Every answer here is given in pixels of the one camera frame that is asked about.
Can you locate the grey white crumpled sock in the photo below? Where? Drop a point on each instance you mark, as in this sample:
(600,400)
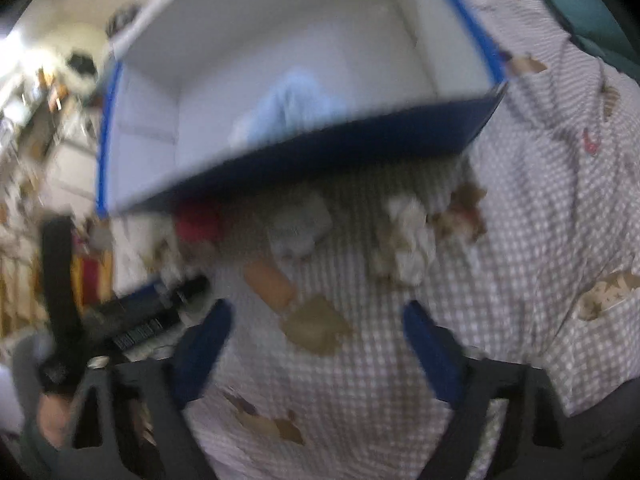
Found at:
(299,230)

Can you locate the dark grey cloth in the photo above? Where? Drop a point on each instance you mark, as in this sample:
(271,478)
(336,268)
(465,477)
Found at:
(600,425)

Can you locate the white beige crumpled cloth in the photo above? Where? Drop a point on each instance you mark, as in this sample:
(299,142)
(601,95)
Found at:
(407,245)

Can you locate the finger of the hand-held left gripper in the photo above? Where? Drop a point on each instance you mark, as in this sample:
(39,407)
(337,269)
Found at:
(189,286)

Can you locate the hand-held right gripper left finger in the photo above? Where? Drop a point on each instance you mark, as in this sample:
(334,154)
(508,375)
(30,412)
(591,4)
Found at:
(206,347)

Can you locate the light blue cloth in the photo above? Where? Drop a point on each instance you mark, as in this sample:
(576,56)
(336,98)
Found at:
(287,110)

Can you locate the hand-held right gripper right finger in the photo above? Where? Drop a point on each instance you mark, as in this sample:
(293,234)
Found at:
(432,355)

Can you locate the teal blanket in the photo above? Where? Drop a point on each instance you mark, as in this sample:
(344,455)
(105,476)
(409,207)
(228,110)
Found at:
(575,5)

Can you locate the blue and white storage box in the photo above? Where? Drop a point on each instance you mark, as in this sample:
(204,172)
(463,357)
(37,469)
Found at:
(310,60)

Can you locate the cluttered shelf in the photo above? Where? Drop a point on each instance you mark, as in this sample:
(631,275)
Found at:
(35,200)

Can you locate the checked printed blanket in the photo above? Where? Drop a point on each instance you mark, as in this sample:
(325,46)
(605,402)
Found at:
(525,210)

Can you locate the person's left forearm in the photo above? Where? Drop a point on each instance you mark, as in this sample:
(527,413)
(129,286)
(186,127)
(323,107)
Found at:
(50,417)

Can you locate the red soft toy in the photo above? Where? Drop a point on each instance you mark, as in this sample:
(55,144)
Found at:
(199,222)

